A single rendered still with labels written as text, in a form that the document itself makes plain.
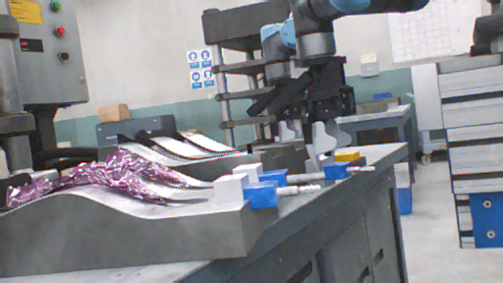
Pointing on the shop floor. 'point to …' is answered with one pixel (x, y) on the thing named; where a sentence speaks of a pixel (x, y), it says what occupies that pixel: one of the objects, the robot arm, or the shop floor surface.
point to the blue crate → (405, 200)
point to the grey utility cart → (427, 143)
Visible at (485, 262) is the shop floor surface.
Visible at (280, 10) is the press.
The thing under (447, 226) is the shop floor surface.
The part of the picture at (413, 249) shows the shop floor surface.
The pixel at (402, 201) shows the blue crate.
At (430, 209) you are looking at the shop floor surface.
